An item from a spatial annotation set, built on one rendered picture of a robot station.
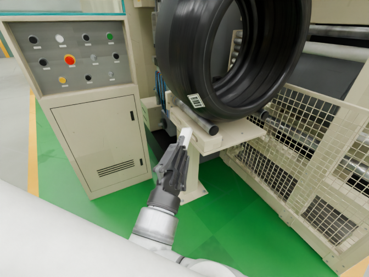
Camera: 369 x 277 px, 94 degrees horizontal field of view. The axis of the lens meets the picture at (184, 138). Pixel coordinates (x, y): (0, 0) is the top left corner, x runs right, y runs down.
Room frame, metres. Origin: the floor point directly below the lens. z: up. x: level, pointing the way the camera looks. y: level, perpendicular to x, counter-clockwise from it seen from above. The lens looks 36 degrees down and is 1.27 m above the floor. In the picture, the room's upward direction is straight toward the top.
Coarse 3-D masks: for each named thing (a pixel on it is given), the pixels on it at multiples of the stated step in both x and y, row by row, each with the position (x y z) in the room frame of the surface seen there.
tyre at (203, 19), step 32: (192, 0) 0.56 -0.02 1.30; (224, 0) 0.56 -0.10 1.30; (256, 0) 0.94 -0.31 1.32; (288, 0) 0.82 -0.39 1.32; (160, 32) 0.66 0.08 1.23; (192, 32) 0.54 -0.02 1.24; (256, 32) 0.96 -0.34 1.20; (288, 32) 0.84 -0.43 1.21; (160, 64) 0.68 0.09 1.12; (192, 64) 0.53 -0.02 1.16; (256, 64) 0.93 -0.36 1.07; (288, 64) 0.72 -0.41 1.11; (224, 96) 0.87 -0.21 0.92; (256, 96) 0.78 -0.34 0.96
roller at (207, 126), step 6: (174, 102) 0.87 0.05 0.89; (180, 102) 0.81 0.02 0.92; (186, 108) 0.75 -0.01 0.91; (192, 114) 0.69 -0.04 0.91; (198, 120) 0.64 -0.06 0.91; (204, 120) 0.62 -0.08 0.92; (204, 126) 0.60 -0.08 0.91; (210, 126) 0.58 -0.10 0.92; (216, 126) 0.58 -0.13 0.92; (210, 132) 0.56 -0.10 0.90; (216, 132) 0.58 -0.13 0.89
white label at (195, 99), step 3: (189, 96) 0.55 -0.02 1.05; (192, 96) 0.54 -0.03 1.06; (195, 96) 0.54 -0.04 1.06; (198, 96) 0.54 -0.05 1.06; (189, 99) 0.55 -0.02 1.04; (192, 99) 0.55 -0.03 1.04; (195, 99) 0.54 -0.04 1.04; (198, 99) 0.54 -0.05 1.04; (201, 99) 0.54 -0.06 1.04; (192, 102) 0.55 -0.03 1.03; (195, 102) 0.55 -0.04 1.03; (198, 102) 0.55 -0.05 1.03; (201, 102) 0.54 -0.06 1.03; (195, 105) 0.55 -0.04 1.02; (198, 105) 0.55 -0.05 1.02; (201, 105) 0.55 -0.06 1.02
